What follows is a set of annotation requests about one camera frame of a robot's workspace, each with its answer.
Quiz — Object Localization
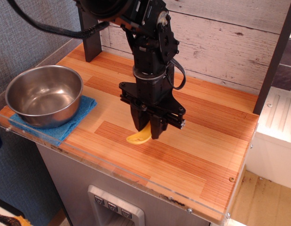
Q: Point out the grey toy fridge cabinet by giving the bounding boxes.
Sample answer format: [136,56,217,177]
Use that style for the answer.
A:
[37,145,210,226]

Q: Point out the dark frame post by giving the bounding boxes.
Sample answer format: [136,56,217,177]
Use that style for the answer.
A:
[253,4,291,115]
[78,9,102,62]

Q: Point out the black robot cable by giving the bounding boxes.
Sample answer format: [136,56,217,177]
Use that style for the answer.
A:
[7,0,186,90]

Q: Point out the dark right frame post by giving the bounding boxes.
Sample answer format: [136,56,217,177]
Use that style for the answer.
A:
[253,4,291,115]

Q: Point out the clear acrylic table guard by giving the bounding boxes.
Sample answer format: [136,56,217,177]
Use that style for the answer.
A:
[0,89,258,222]

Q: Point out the silver dispenser panel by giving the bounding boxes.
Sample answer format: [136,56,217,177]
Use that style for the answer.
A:
[88,185,145,226]

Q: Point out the stainless steel bowl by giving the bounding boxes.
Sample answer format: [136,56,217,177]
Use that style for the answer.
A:
[5,65,83,129]

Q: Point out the white toy sink unit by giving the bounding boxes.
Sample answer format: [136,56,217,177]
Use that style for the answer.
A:
[246,87,291,188]

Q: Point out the blue folded cloth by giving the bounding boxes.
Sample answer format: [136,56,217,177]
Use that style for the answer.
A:
[8,95,98,142]

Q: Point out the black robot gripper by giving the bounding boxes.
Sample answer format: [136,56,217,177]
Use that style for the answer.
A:
[119,63,186,139]

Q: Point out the orange object bottom left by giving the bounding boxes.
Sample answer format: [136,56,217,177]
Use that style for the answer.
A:
[0,215,31,226]

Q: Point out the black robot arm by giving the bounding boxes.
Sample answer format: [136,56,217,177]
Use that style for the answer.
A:
[77,0,185,139]

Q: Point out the yellow brush white bristles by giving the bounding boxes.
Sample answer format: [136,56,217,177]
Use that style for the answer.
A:
[126,122,151,145]

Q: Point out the dark left frame post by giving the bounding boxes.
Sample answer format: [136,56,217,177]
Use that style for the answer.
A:
[78,9,102,62]

